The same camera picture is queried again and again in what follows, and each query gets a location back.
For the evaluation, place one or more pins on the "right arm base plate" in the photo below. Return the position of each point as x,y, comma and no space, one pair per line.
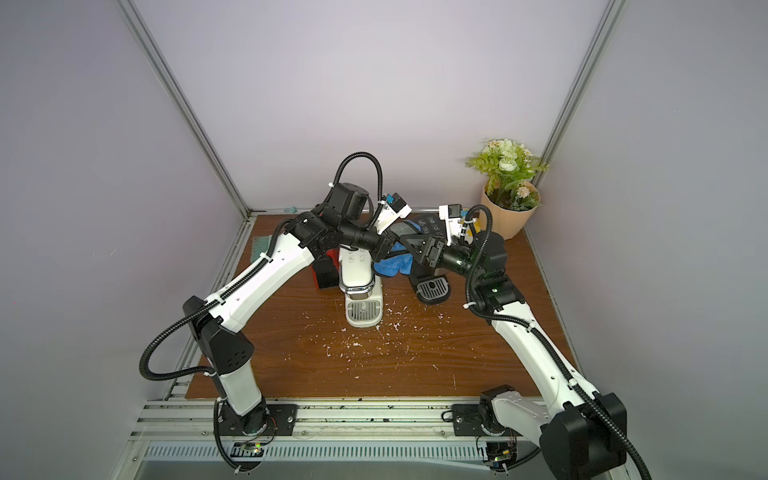
472,420

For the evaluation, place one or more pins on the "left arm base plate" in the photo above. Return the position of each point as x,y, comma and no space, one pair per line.
268,419

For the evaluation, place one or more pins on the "white coffee machine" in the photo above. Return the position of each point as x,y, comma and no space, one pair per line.
362,288

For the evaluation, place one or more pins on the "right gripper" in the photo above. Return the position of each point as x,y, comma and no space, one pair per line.
437,252

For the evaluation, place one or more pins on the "potted artificial plant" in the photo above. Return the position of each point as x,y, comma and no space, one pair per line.
509,193

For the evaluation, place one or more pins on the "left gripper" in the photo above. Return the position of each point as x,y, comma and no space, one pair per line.
384,247

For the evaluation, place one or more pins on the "red coffee machine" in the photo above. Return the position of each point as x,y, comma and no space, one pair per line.
325,270

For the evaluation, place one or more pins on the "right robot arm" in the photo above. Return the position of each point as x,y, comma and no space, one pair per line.
581,432

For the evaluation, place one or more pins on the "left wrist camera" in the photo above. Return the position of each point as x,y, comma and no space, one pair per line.
393,207

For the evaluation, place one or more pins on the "blue grey microfiber cloth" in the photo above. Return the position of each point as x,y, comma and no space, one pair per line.
399,260

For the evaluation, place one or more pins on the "black coffee machine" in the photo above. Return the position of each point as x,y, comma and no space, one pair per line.
429,284

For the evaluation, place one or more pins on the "green hand brush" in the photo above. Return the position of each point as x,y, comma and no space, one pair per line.
259,248

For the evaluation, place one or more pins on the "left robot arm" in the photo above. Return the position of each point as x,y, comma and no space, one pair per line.
349,216

